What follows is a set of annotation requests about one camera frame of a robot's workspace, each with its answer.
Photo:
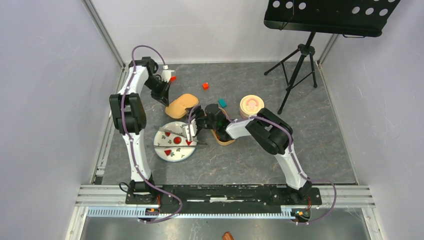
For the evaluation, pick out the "pink round bowl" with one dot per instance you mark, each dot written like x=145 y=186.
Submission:
x=244 y=114

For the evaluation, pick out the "teal block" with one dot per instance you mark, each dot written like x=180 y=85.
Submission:
x=222 y=103

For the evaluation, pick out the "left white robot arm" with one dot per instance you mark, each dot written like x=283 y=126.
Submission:
x=129 y=118

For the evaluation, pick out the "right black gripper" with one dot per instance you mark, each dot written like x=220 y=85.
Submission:
x=199 y=112

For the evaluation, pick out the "brown object at bottom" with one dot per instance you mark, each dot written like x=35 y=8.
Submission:
x=227 y=236

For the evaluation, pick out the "tan oblong lunch box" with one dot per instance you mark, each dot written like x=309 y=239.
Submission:
x=219 y=132

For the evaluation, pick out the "tan oblong box lid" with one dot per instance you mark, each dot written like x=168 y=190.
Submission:
x=179 y=108

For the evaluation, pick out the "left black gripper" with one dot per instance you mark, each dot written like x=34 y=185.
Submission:
x=163 y=95

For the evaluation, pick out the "cream round lid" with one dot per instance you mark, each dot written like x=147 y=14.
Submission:
x=251 y=104

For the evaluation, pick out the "white patterned plate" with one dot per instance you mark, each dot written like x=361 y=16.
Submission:
x=173 y=148

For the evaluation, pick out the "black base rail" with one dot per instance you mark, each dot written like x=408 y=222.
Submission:
x=227 y=199

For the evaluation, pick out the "black music stand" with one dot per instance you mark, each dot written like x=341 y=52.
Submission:
x=349 y=18

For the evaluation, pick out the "small red cube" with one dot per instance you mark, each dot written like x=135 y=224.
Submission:
x=205 y=86

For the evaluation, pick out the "metal serving tongs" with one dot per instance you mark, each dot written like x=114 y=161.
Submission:
x=168 y=133

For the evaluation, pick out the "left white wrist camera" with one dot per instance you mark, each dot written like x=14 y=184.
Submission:
x=166 y=73

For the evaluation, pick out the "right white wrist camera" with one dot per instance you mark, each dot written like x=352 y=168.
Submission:
x=189 y=130

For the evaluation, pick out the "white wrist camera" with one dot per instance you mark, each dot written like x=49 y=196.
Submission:
x=166 y=73
x=189 y=130

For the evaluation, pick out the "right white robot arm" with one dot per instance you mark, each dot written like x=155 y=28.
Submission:
x=272 y=133

